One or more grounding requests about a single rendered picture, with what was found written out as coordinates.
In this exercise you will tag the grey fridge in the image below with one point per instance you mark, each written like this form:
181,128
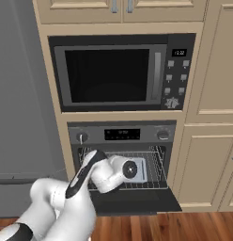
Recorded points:
24,94

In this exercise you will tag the grey built-in oven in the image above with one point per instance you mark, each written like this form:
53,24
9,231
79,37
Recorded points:
93,134

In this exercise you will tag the dark open oven door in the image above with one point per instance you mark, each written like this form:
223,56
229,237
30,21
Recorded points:
143,200

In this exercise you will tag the black built-in microwave oven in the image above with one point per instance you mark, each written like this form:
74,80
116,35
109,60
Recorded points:
179,47

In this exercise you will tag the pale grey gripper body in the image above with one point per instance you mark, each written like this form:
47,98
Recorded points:
141,171

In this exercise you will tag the round grey oven knob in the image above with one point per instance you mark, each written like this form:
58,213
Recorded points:
163,135
81,136

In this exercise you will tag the tall beige cupboard door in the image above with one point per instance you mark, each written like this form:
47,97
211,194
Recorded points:
215,62

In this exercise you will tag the microwave door with dark window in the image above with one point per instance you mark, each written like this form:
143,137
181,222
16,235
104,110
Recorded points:
105,75

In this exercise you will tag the beige base cupboard door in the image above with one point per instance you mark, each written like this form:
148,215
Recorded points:
203,169
230,197

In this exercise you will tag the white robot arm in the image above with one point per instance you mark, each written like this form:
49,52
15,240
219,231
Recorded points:
74,216

